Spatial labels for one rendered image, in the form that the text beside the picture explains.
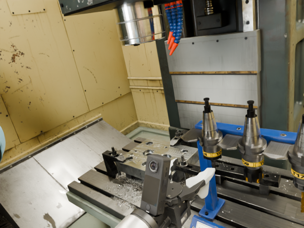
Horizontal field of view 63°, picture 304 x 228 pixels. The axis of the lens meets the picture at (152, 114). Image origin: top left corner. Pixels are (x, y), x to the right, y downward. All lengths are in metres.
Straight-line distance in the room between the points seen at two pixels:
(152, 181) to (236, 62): 0.81
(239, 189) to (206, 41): 0.67
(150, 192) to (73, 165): 1.23
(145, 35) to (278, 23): 0.58
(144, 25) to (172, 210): 0.54
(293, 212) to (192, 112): 0.73
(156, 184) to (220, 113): 0.88
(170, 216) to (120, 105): 1.70
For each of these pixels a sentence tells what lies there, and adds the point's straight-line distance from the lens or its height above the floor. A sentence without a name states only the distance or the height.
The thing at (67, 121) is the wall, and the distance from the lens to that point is 1.88.
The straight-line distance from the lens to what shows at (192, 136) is 0.70.
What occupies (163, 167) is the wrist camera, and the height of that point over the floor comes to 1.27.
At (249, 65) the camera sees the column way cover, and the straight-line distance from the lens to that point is 1.18.
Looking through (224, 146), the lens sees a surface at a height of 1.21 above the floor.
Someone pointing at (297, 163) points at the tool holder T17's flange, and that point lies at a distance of 0.60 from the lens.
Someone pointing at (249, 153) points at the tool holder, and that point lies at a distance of 0.63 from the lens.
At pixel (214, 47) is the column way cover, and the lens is 1.22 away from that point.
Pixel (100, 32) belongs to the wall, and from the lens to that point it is 2.06.
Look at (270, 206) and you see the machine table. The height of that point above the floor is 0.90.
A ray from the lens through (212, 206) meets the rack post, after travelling 0.89.
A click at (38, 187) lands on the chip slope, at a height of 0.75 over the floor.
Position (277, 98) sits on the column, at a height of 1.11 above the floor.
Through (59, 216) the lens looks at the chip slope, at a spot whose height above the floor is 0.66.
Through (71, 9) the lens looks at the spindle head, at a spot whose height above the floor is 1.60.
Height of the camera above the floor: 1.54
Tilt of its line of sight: 21 degrees down
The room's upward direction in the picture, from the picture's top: 11 degrees counter-clockwise
